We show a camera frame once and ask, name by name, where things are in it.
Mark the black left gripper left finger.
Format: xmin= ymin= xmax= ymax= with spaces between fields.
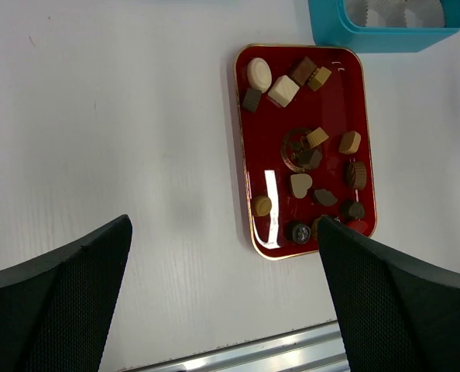
xmin=0 ymin=215 xmax=132 ymax=371

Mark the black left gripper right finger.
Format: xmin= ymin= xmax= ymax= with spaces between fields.
xmin=317 ymin=216 xmax=460 ymax=371

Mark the beige heart chocolate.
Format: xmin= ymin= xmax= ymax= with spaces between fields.
xmin=290 ymin=173 xmax=313 ymax=199

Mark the dark house-shaped chocolate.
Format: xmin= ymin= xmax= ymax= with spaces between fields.
xmin=297 ymin=148 xmax=322 ymax=170

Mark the tan rounded chocolate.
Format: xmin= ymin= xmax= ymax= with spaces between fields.
xmin=338 ymin=130 xmax=362 ymax=155

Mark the golden fluted chocolate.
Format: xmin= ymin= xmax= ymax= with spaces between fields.
xmin=306 ymin=127 xmax=329 ymax=148

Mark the brown square chocolate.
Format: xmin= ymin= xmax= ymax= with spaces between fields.
xmin=288 ymin=57 xmax=318 ymax=87

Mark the red lips chocolate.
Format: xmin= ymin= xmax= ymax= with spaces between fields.
xmin=347 ymin=219 xmax=370 ymax=236

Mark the dark crown chocolate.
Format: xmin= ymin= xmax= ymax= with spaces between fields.
xmin=340 ymin=200 xmax=366 ymax=220

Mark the golden scalloped round chocolate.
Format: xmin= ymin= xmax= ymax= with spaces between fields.
xmin=311 ymin=217 xmax=321 ymax=241

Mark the foil-wrapped round chocolate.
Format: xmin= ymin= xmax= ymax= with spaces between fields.
xmin=285 ymin=220 xmax=311 ymax=245

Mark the grey-brown leaf chocolate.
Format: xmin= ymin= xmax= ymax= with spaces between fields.
xmin=313 ymin=188 xmax=338 ymax=207

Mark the brown striped chocolate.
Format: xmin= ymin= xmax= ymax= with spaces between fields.
xmin=345 ymin=161 xmax=367 ymax=190

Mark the golden shell chocolate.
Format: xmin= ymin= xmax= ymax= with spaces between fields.
xmin=251 ymin=195 xmax=273 ymax=217

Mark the golden square chocolate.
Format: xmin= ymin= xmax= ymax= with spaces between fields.
xmin=307 ymin=67 xmax=331 ymax=91

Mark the white square chocolate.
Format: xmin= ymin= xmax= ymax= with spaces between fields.
xmin=268 ymin=75 xmax=300 ymax=108

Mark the dark ridged cup chocolate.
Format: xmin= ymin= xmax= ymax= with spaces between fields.
xmin=241 ymin=88 xmax=262 ymax=113

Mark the white oval chocolate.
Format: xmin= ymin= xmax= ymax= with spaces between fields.
xmin=246 ymin=57 xmax=273 ymax=93

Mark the red rectangular tray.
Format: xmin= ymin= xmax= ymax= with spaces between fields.
xmin=234 ymin=44 xmax=377 ymax=260

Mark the teal square tin box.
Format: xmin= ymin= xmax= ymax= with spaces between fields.
xmin=308 ymin=1 xmax=460 ymax=53

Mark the white paper cup liner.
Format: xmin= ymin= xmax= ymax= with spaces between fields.
xmin=374 ymin=0 xmax=407 ymax=28
xmin=345 ymin=0 xmax=385 ymax=27
xmin=404 ymin=0 xmax=445 ymax=28

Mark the aluminium front rail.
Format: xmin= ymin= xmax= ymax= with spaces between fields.
xmin=130 ymin=321 xmax=350 ymax=371

